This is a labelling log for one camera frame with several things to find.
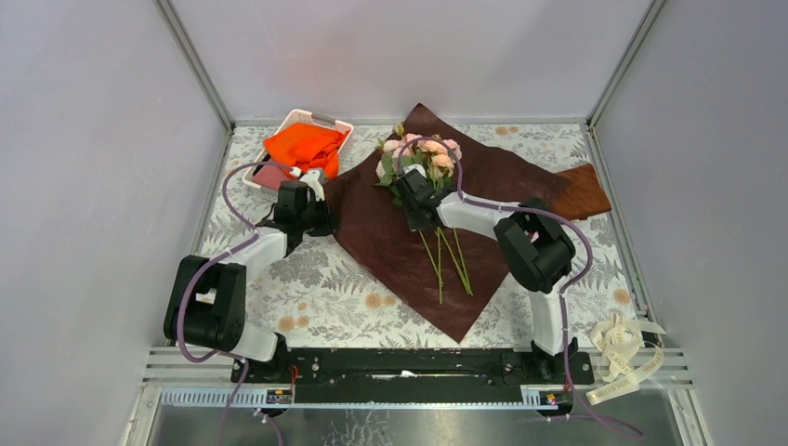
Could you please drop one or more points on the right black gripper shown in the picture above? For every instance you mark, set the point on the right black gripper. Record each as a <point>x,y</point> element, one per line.
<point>413,225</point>

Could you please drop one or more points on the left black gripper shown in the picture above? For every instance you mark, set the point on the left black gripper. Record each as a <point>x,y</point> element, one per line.
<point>328,224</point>

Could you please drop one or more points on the pink fake flower bunch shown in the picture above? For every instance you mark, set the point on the pink fake flower bunch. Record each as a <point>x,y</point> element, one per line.
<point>435,158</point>

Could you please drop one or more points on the dark red wrapping paper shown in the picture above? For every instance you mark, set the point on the dark red wrapping paper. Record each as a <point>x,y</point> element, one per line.
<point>373,230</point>

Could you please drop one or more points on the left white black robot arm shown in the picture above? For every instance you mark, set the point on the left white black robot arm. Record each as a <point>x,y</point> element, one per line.
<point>206,310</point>

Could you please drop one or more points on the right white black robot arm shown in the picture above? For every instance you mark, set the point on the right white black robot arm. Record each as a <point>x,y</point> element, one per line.
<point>536,248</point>

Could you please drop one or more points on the pink paper sheet in basket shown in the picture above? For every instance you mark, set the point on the pink paper sheet in basket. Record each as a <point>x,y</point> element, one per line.
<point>269,176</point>

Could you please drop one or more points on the orange folded cloth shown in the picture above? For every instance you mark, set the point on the orange folded cloth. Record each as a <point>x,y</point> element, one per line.
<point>307,147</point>

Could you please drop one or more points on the floral patterned table mat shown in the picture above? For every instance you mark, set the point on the floral patterned table mat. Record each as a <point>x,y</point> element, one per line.
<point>320,297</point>

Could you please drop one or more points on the brown folded cloth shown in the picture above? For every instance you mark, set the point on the brown folded cloth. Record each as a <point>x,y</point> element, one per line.
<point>583,196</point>

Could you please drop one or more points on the cream printed ribbon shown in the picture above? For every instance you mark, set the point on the cream printed ribbon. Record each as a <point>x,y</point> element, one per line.
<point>619,340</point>

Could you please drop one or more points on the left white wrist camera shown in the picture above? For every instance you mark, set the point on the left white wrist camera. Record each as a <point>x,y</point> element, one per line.
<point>315,178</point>

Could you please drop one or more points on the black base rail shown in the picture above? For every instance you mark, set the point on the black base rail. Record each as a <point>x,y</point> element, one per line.
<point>464,376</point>

